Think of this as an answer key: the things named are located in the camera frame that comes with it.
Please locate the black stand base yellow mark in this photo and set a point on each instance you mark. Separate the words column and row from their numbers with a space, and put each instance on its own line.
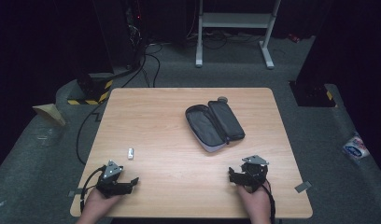
column 313, row 93

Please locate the small white eraser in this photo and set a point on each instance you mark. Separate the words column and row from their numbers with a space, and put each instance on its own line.
column 130, row 153

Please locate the grey tape strip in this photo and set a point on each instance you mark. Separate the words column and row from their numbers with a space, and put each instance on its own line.
column 303, row 186
column 75, row 193

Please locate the open dark grey pencil case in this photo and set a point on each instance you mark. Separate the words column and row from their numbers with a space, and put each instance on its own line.
column 214, row 126

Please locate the white blue plastic packet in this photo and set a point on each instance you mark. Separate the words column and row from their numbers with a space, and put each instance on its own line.
column 355, row 147

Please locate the white metal stand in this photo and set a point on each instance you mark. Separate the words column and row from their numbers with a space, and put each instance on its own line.
column 235, row 21

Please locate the person's right hand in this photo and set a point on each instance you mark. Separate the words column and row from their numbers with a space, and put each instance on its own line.
column 255, row 199

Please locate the black yellow striped stand base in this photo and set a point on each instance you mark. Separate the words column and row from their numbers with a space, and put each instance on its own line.
column 91, row 93

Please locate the small round grey disc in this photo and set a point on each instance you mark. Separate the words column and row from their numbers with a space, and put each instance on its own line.
column 222, row 99

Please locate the beige cardboard piece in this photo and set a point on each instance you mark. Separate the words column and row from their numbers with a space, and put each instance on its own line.
column 51, row 113

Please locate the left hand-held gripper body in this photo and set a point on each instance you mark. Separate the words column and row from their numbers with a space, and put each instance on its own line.
column 110, row 179

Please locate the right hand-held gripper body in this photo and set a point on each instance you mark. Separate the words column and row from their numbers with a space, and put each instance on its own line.
column 254, row 173

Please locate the person's left hand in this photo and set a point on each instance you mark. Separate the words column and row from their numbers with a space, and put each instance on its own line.
column 100, row 200

